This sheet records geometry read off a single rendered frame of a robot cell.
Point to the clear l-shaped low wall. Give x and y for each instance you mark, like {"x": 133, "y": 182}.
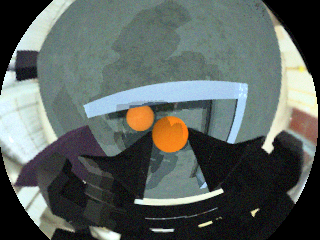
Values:
{"x": 221, "y": 121}
{"x": 173, "y": 93}

